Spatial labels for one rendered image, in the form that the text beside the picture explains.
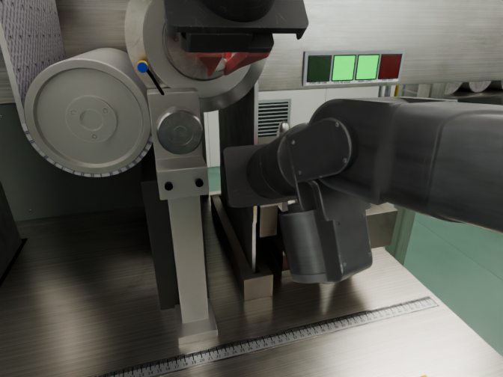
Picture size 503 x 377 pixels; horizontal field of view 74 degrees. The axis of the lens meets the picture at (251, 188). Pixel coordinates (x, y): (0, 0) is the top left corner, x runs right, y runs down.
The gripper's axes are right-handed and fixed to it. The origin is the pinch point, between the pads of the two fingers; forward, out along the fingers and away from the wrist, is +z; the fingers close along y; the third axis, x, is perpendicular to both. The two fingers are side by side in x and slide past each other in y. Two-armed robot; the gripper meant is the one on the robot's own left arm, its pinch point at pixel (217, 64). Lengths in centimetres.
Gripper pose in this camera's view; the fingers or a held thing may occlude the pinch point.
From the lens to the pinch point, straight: 34.5
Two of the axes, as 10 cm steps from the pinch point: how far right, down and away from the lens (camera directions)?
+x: -1.7, -9.6, 2.1
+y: 9.6, -1.1, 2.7
